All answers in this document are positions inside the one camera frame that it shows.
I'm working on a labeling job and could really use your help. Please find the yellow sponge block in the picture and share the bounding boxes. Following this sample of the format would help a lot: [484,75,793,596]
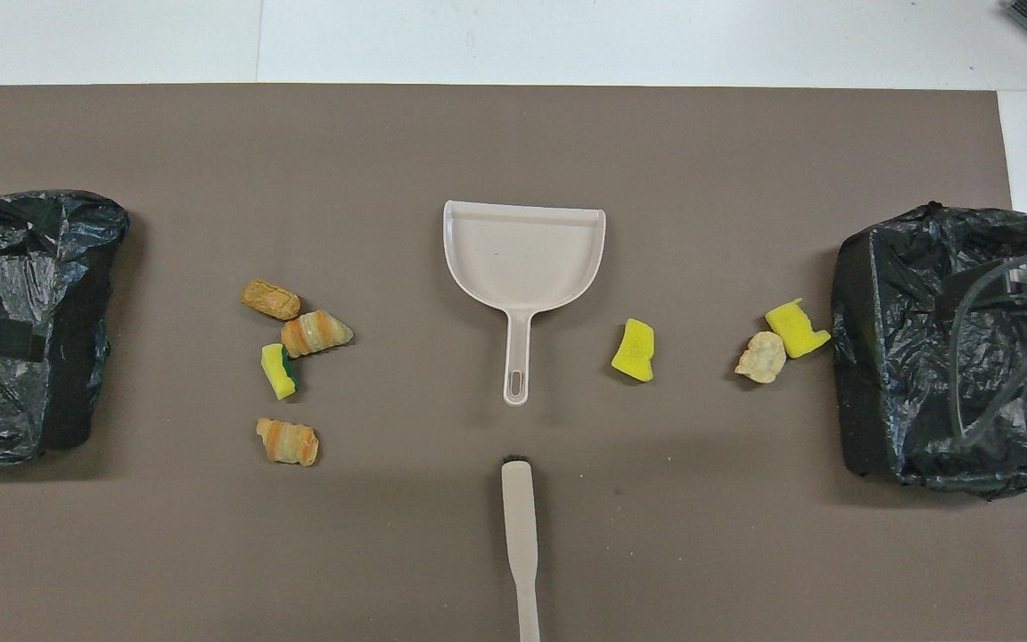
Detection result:
[764,298,832,359]

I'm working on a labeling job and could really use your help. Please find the brown bread toy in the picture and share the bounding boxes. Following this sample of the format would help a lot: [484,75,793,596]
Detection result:
[241,278,302,321]

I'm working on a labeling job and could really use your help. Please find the yellow and green sponge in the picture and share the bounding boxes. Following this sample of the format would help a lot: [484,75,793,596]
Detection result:
[261,343,299,400]

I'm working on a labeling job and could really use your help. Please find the beige pastry toy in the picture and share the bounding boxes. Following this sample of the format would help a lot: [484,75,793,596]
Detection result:
[735,332,787,384]

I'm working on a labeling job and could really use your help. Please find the striped orange croissant toy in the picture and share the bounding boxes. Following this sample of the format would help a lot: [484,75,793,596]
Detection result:
[281,309,355,358]
[256,418,320,467]

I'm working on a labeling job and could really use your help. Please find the curved yellow sponge piece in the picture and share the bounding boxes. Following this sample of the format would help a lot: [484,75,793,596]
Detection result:
[612,318,656,383]

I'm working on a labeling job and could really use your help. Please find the beige plastic dustpan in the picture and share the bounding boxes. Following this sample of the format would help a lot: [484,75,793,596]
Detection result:
[443,200,607,407]

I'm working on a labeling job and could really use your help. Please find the beige hand brush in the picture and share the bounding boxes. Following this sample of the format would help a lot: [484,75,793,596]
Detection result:
[501,457,542,642]

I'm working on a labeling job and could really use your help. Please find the brown table mat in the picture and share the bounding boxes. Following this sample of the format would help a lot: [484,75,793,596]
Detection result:
[0,85,1027,642]

